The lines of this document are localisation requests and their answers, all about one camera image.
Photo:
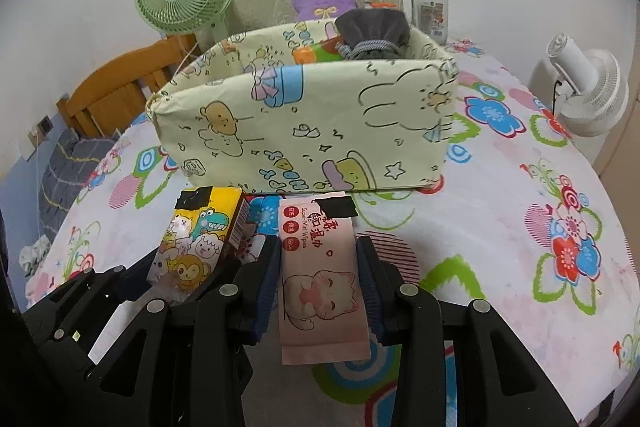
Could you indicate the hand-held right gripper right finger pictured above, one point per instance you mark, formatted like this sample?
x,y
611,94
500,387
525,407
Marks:
x,y
371,302

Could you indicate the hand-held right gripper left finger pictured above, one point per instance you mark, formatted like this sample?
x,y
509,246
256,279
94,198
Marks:
x,y
265,297

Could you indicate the pink wet wipes pack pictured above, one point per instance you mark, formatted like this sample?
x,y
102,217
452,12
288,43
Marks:
x,y
320,267

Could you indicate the yellow cartoon fabric storage box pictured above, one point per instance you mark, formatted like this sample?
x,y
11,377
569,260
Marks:
x,y
320,127

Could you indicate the blue bed sheet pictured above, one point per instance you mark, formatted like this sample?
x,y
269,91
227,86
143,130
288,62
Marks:
x,y
25,207

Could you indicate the floral tablecloth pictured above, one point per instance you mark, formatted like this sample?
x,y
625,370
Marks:
x,y
500,217

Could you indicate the white patterned cloth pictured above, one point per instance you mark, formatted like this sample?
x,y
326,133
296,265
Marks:
x,y
34,257

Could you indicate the wall socket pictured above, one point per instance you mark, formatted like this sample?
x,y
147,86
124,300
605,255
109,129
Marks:
x,y
45,125

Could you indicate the grey plaid pillow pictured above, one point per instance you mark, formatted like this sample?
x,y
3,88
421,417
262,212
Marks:
x,y
70,177

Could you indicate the beige door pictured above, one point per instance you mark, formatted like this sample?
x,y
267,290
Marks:
x,y
622,142

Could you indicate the yellow cartoon tissue pack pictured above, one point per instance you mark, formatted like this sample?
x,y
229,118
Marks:
x,y
200,237

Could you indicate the wooden bed headboard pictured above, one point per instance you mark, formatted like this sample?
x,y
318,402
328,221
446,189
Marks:
x,y
115,92

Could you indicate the cotton swab jar orange lid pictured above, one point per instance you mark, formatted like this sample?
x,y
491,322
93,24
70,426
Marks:
x,y
380,4

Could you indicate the green orange tissue pack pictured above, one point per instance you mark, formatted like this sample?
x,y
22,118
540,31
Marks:
x,y
315,53

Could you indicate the white standing fan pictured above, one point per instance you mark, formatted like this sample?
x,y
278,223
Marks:
x,y
592,92

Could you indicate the glass jar green lid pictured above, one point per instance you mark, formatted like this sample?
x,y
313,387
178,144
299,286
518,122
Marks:
x,y
430,7

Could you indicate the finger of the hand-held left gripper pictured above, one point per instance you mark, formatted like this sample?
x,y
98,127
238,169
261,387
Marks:
x,y
100,287

